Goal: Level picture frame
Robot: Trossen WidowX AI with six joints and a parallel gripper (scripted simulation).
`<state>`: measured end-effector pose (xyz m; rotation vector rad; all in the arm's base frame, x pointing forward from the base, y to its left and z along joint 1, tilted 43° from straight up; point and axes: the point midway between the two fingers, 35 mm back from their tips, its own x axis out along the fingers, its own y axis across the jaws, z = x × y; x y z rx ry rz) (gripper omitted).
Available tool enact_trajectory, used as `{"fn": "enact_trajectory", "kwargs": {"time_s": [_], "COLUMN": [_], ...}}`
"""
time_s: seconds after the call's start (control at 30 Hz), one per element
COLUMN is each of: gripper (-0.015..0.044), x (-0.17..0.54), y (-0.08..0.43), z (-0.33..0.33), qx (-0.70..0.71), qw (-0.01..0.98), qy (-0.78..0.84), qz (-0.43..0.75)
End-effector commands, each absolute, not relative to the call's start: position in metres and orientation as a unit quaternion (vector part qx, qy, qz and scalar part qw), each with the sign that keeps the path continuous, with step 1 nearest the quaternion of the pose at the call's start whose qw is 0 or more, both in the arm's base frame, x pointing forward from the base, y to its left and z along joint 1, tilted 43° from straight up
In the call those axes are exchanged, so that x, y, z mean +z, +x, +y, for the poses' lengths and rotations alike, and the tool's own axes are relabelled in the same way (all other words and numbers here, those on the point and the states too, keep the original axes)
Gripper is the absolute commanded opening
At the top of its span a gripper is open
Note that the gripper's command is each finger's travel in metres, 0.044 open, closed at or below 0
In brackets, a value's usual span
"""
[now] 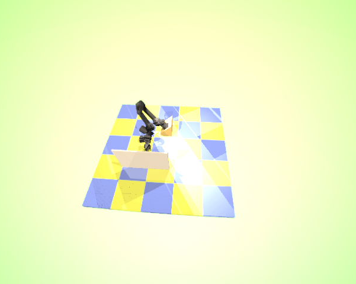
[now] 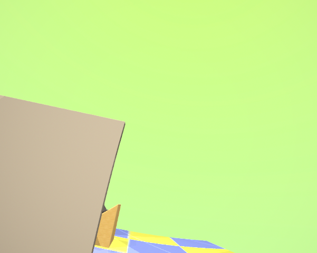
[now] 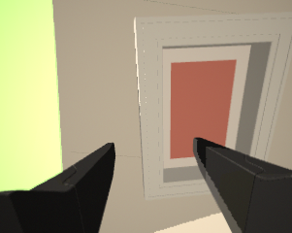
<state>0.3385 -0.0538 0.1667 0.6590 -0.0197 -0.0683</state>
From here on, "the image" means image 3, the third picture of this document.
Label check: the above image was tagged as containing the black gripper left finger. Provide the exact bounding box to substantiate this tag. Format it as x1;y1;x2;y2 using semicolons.
0;143;115;233

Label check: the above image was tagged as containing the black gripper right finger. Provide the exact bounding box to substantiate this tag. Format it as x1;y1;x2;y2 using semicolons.
193;137;292;233

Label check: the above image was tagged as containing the beige picture frame with red picture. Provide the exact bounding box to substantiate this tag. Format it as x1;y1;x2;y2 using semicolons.
134;12;292;200

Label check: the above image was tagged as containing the beige flat panel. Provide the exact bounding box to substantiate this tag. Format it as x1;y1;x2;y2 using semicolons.
52;0;292;233

